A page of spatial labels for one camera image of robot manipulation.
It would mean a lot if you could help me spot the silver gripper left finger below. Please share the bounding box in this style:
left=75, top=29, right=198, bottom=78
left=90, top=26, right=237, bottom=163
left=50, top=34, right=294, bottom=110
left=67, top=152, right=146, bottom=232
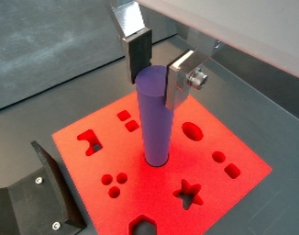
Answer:
left=111, top=0, right=153, bottom=84

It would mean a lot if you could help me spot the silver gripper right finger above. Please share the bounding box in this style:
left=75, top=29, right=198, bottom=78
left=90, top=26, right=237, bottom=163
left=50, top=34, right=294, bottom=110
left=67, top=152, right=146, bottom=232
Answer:
left=166, top=25, right=225, bottom=110

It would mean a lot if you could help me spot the purple round cylinder peg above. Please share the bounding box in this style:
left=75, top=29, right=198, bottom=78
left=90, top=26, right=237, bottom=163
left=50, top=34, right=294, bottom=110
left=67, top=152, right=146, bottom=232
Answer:
left=135, top=65, right=174, bottom=167

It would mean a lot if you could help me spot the red shape sorter block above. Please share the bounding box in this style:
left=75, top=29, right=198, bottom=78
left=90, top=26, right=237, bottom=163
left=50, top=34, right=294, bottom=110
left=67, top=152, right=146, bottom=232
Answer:
left=52, top=95, right=273, bottom=235

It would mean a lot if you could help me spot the black curved holder bracket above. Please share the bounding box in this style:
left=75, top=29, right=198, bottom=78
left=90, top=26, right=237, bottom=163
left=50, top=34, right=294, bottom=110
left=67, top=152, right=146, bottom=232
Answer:
left=0, top=141, right=87, bottom=235

